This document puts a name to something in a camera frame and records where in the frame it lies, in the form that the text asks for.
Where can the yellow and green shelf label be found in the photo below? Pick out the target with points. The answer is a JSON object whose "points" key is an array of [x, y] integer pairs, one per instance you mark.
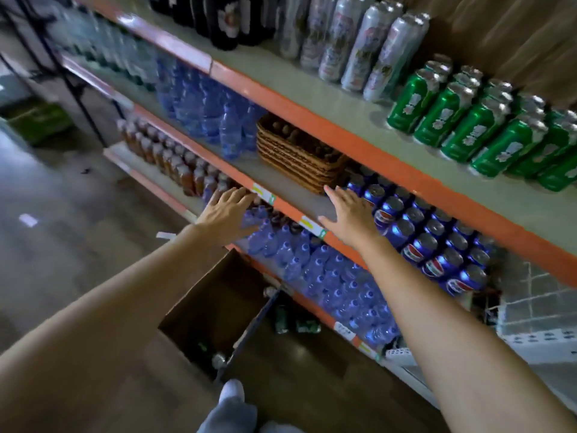
{"points": [[263, 193], [313, 226]]}

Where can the orange and grey shelf unit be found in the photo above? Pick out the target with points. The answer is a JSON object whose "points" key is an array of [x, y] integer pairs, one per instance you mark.
{"points": [[342, 117]]}

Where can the group of clear plastic bottles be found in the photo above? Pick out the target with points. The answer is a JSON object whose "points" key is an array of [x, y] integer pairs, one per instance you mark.
{"points": [[108, 47]]}

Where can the small white plastic basket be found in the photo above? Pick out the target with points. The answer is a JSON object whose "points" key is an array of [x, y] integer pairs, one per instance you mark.
{"points": [[400, 357]]}

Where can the person's left middle finger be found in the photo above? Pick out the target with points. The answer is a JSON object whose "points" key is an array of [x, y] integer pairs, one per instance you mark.
{"points": [[234, 195]]}

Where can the group of green drink cans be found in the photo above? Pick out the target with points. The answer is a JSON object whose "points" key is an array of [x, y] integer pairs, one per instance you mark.
{"points": [[478, 126]]}

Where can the group of large blue water bottles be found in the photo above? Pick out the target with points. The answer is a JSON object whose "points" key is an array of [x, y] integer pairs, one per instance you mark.
{"points": [[212, 108]]}

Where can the group of blue cola cans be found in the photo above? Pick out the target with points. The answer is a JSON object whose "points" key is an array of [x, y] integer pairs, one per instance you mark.
{"points": [[428, 243]]}

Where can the white shoe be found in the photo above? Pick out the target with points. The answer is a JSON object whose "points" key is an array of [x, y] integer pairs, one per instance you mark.
{"points": [[232, 390]]}

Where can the person's right hand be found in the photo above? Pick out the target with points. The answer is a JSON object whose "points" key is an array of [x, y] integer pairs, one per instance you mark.
{"points": [[356, 220]]}

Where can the group of brown tea bottles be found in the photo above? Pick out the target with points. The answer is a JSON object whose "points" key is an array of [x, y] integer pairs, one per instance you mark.
{"points": [[173, 164]]}

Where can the brown wicker basket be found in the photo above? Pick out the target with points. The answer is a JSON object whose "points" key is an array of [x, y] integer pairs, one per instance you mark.
{"points": [[293, 160]]}

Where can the person's grey trouser leg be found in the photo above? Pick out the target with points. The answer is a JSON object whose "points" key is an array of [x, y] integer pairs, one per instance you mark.
{"points": [[227, 417]]}

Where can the bottle with silver cap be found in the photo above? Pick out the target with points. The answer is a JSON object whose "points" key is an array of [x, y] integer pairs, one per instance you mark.
{"points": [[218, 360]]}

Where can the person's left hand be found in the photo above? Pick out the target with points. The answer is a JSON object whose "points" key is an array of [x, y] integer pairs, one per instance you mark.
{"points": [[223, 218]]}

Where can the group of small water bottles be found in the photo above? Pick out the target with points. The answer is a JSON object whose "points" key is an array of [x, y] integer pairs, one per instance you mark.
{"points": [[333, 284]]}

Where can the person's left little finger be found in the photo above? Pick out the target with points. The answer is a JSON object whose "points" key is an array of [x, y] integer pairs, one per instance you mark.
{"points": [[213, 199]]}

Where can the brown cardboard box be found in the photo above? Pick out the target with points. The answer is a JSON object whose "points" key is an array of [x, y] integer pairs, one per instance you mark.
{"points": [[216, 306]]}

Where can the row of dark glass bottles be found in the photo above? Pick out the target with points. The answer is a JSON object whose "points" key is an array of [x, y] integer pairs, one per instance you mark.
{"points": [[223, 17]]}

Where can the person's right thumb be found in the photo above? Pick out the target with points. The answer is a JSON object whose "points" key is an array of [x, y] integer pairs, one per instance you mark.
{"points": [[328, 223]]}

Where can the dark items in basket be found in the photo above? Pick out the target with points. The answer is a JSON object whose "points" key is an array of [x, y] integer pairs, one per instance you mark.
{"points": [[306, 139]]}

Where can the green bottle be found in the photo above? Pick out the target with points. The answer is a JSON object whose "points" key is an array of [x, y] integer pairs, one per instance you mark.
{"points": [[281, 319], [309, 326]]}

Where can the row of tall silver cans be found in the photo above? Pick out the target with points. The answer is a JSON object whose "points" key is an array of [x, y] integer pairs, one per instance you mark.
{"points": [[356, 45]]}

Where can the green crate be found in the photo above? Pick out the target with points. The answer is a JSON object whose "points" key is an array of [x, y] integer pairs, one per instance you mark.
{"points": [[38, 123]]}

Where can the black metal rack frame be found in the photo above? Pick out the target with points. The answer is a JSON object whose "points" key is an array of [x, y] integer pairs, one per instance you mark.
{"points": [[67, 81]]}

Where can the person's right forearm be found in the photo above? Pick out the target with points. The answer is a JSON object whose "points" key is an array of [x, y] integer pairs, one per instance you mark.
{"points": [[450, 347]]}

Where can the person's left forearm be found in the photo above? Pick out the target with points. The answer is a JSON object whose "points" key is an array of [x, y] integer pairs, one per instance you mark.
{"points": [[103, 329]]}

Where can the large white plastic basket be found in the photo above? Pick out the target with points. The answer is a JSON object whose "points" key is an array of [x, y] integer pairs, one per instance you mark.
{"points": [[536, 306]]}

